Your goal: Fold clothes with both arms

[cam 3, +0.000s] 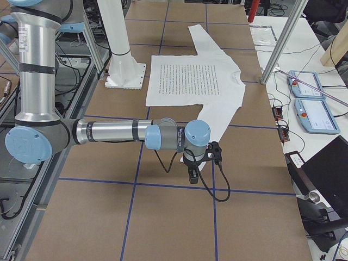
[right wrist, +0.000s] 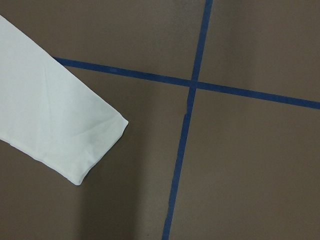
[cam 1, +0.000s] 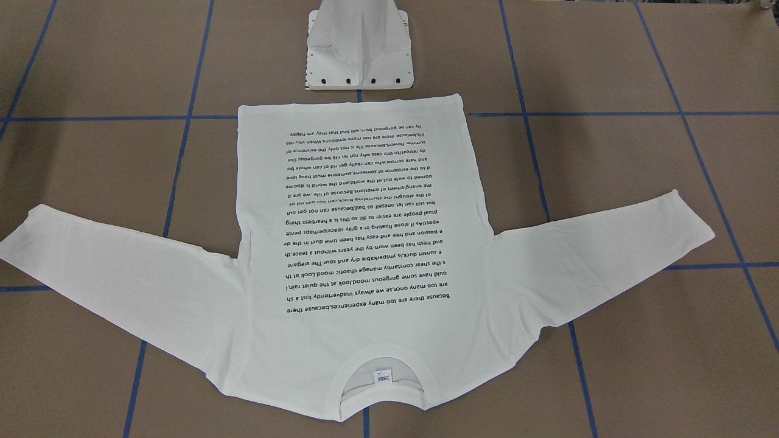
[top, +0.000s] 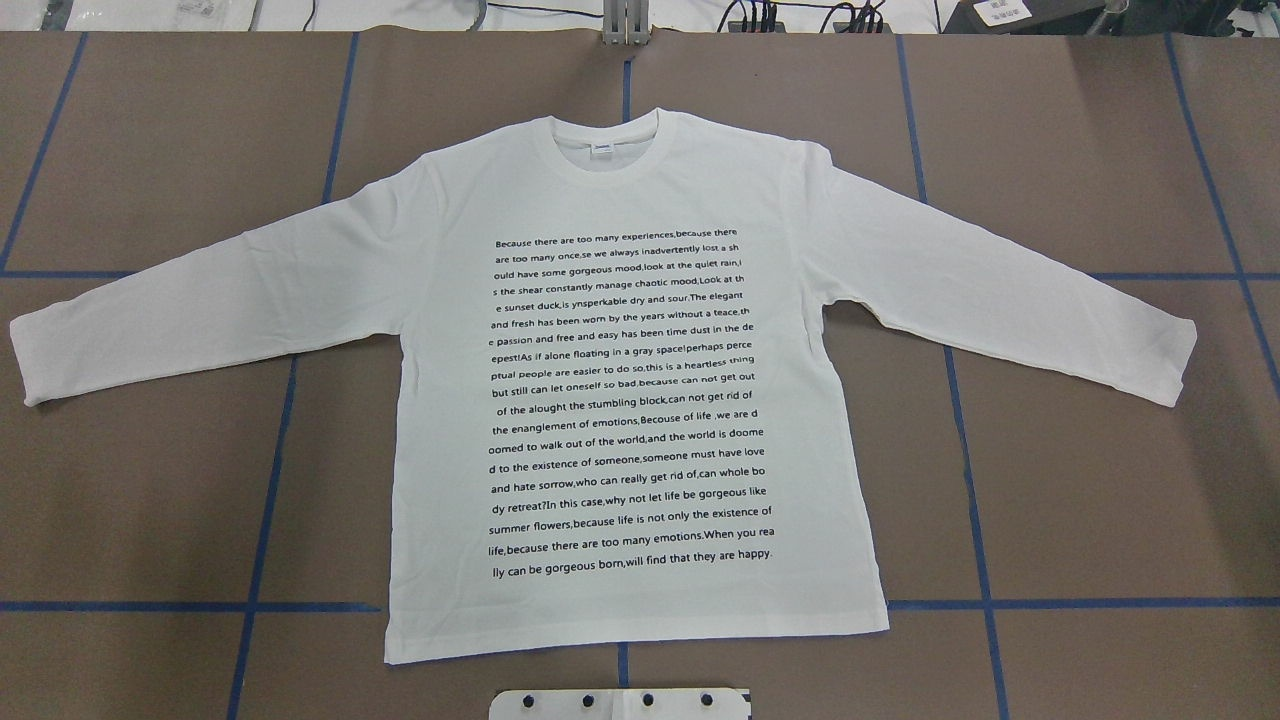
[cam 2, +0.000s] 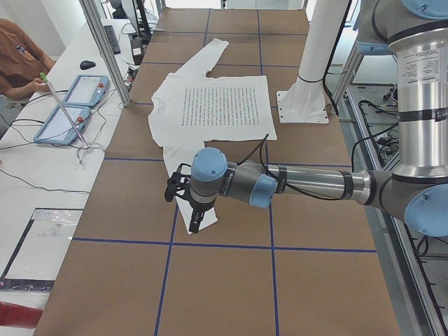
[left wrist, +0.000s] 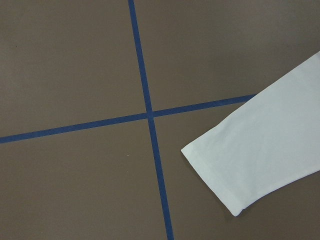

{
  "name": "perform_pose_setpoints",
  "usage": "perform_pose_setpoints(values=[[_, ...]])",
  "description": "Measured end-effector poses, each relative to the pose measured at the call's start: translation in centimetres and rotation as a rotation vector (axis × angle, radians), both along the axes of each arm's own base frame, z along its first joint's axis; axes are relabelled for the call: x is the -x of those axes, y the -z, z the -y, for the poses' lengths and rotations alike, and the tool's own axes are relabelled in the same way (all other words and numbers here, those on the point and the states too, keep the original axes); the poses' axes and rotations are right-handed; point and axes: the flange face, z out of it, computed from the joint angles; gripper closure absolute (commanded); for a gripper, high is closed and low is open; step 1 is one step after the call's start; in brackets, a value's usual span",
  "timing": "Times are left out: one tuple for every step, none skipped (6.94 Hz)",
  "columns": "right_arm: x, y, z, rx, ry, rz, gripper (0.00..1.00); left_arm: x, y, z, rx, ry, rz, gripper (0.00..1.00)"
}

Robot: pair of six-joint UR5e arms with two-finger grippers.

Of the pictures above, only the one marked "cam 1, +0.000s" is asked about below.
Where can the white long-sleeve printed shirt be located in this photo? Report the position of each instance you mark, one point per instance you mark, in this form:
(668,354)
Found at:
(367,269)

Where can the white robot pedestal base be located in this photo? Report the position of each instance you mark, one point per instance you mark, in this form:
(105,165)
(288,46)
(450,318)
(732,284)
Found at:
(358,45)

